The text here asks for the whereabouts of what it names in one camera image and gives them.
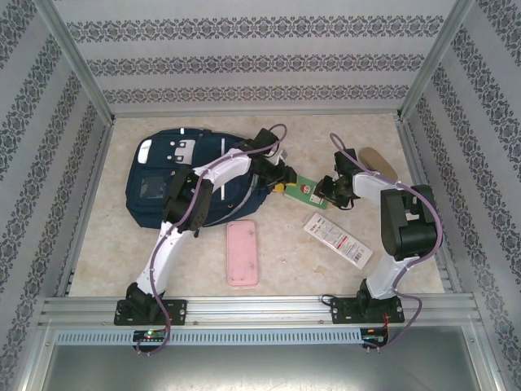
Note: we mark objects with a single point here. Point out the small control circuit board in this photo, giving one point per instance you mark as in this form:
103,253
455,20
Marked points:
374,338
150,335

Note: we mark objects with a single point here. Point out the grey metal sheet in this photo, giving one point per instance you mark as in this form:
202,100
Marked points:
260,370

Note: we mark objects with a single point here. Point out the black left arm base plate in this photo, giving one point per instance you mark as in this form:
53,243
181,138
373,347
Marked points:
179,311

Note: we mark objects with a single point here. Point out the green card with picture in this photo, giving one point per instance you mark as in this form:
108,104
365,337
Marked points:
303,191

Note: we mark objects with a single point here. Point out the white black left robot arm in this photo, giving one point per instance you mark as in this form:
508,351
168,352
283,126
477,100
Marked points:
228,167

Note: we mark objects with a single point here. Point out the aluminium frame post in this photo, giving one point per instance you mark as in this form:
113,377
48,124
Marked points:
490,358
437,61
77,61
32,358

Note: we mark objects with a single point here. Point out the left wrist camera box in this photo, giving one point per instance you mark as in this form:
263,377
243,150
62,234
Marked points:
283,156

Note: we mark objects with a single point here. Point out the aluminium side rail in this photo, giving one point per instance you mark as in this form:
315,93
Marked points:
411,146
87,203

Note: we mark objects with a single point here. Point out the navy blue student backpack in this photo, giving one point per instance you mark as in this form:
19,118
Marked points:
158,163

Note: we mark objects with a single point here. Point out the pink pencil case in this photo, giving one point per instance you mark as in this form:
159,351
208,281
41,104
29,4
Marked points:
243,252

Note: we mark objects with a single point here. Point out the aluminium mounting rail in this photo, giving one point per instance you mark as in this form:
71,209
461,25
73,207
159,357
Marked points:
260,309

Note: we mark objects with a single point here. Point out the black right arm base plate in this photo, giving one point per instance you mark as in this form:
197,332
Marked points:
342,311

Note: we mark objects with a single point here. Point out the tan glasses case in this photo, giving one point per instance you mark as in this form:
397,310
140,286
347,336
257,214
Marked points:
380,161

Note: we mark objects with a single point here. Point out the white red stationery package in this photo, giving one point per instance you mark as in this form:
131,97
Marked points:
338,240

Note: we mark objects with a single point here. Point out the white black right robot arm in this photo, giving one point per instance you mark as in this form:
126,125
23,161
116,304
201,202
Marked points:
411,228

